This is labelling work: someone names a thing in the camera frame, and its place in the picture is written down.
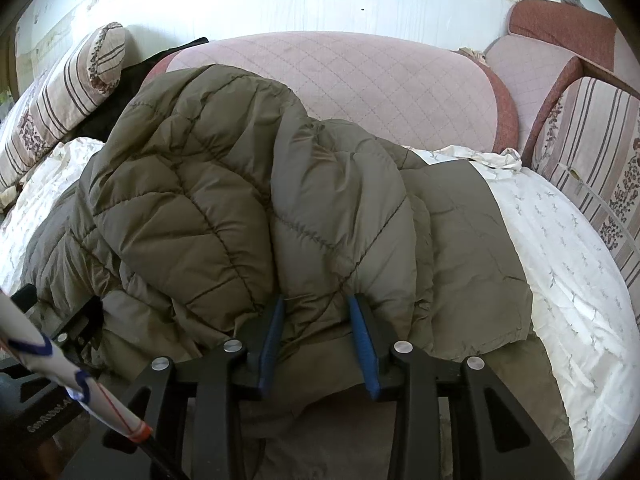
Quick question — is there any olive padded jacket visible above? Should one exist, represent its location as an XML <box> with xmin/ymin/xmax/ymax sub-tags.
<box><xmin>22</xmin><ymin>64</ymin><xmax>573</xmax><ymax>480</ymax></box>

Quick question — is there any striped floral pillow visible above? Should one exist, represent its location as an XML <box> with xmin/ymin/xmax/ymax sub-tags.
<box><xmin>530</xmin><ymin>77</ymin><xmax>640</xmax><ymax>271</ymax></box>
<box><xmin>0</xmin><ymin>22</ymin><xmax>128</xmax><ymax>206</ymax></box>

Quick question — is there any pink sofa backrest cushion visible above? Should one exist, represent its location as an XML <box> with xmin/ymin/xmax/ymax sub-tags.
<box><xmin>484</xmin><ymin>0</ymin><xmax>640</xmax><ymax>161</ymax></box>

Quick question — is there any black cloth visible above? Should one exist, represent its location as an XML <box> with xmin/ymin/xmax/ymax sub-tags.
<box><xmin>75</xmin><ymin>37</ymin><xmax>208</xmax><ymax>141</ymax></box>

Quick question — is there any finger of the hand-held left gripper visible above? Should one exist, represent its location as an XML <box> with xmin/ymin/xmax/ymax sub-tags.
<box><xmin>10</xmin><ymin>284</ymin><xmax>104</xmax><ymax>377</ymax></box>

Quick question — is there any white wrapped cable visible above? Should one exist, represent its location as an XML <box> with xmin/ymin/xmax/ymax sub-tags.
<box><xmin>0</xmin><ymin>292</ymin><xmax>153</xmax><ymax>443</ymax></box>

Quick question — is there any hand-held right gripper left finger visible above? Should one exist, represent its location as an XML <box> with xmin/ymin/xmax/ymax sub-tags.
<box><xmin>102</xmin><ymin>295</ymin><xmax>286</xmax><ymax>480</ymax></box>

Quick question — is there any pink bolster cushion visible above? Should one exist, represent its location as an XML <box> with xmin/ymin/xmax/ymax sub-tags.
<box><xmin>142</xmin><ymin>31</ymin><xmax>519</xmax><ymax>153</ymax></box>

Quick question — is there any white leaf-print bed sheet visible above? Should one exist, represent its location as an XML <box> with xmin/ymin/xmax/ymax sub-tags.
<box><xmin>0</xmin><ymin>137</ymin><xmax>640</xmax><ymax>480</ymax></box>

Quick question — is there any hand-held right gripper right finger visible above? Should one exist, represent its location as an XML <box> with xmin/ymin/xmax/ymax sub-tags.
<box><xmin>347</xmin><ymin>294</ymin><xmax>576</xmax><ymax>480</ymax></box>

